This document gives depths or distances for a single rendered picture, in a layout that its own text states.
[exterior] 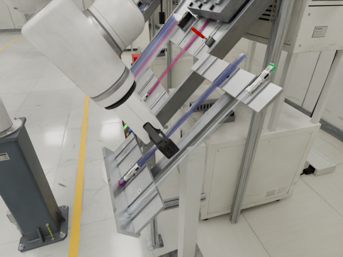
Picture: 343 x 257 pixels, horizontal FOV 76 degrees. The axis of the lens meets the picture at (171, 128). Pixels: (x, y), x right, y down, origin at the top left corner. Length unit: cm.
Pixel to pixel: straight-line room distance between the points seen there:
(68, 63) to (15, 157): 87
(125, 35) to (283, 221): 147
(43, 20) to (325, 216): 174
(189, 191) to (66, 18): 62
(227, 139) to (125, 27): 81
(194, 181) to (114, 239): 82
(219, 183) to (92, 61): 101
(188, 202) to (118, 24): 63
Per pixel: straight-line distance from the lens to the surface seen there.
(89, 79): 36
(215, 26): 97
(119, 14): 36
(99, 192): 171
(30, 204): 138
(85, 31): 35
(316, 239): 164
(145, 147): 87
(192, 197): 81
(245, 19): 88
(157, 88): 100
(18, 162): 121
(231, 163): 118
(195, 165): 71
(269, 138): 121
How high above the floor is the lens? 121
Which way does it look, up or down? 32 degrees down
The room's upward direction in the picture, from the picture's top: straight up
